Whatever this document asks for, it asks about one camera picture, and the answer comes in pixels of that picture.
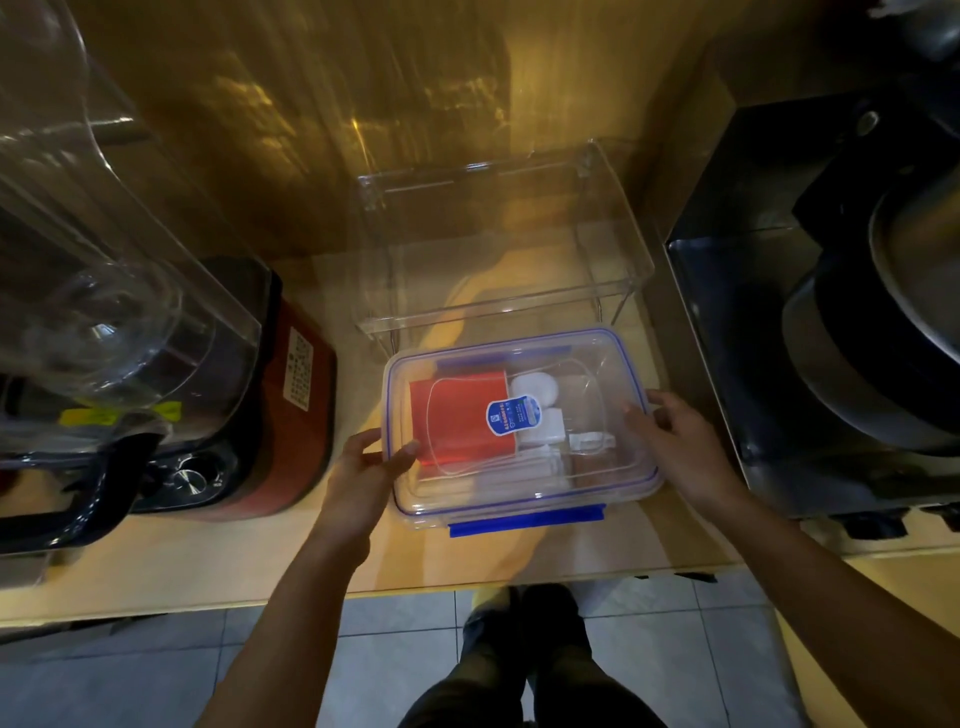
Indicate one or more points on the person's right hand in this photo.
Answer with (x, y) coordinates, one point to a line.
(686, 450)

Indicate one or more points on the person's left hand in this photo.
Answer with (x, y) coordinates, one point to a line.
(358, 487)

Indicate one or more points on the person's left thumb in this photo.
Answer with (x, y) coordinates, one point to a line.
(396, 457)

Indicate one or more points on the person's right thumb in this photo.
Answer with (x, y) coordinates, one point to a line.
(642, 424)

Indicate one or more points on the clear lidded container blue clips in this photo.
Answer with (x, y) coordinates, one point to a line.
(517, 427)

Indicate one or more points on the person's left forearm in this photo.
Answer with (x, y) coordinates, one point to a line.
(289, 637)

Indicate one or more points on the person's right forearm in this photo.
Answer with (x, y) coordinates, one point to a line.
(840, 622)

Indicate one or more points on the red box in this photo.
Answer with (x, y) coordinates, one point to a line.
(461, 418)

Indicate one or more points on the white square adapter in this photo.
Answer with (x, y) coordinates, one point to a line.
(544, 427)

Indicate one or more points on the white round puck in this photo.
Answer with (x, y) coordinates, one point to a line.
(534, 390)

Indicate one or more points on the red black blender base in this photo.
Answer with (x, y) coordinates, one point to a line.
(247, 405)

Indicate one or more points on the black gas stove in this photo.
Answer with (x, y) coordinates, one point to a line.
(825, 315)

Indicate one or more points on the clear acrylic bin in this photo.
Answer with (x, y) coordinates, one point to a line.
(499, 247)

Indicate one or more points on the person's dark trousers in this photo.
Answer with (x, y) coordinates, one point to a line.
(525, 660)

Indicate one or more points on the steel cooking pot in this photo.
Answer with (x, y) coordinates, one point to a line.
(881, 322)

